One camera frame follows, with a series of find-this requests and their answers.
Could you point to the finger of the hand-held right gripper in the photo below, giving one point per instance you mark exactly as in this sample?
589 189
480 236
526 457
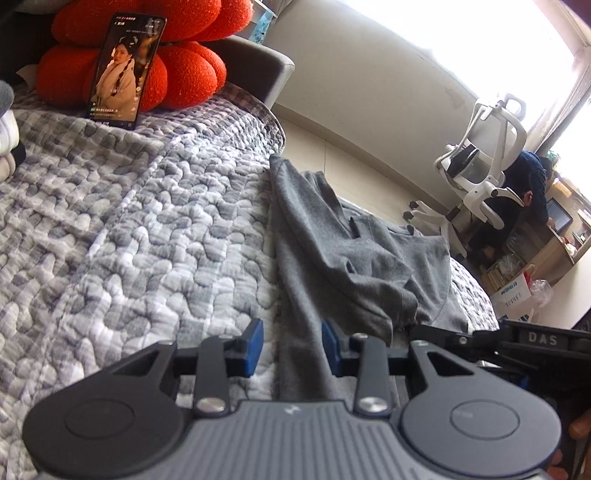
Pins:
461 340

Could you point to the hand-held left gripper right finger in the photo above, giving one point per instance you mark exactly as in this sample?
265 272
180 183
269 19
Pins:
330 346

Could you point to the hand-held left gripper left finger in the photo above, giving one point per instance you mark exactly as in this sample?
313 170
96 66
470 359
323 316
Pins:
254 346

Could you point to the grey t-shirt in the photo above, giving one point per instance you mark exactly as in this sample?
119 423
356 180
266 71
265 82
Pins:
323 230

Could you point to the person's right hand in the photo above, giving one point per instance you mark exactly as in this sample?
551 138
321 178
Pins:
581 424

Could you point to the clear plastic bag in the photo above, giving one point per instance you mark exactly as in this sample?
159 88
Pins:
541 291

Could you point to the white printed carton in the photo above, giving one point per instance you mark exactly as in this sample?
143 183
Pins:
512 297

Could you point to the stack of bundled books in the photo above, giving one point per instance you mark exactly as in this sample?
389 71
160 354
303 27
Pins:
501 272

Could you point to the light wooden desk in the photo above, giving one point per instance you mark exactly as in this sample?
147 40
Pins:
554 249

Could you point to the open laptop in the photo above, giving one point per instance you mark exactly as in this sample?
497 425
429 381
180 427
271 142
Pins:
559 217

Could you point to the grey quilted blanket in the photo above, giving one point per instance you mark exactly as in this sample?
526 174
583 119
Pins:
138 207

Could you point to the white office chair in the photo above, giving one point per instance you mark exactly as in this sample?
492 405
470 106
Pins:
494 134

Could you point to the grey sofa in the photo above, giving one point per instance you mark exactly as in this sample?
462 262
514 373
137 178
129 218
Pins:
258 64

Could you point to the orange-red plush cushion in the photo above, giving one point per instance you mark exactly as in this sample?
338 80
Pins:
194 69

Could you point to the black smartphone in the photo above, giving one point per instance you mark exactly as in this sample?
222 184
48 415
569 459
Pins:
122 74

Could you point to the black folded cloth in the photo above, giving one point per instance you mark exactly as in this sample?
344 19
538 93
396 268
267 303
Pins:
19 152

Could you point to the beige folded cloth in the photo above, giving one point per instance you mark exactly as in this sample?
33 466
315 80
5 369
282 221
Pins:
5 168

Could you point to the blue patterned bag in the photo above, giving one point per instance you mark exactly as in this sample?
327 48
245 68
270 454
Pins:
262 25

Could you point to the grey folded cloth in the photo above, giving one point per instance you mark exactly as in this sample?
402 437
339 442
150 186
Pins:
5 94

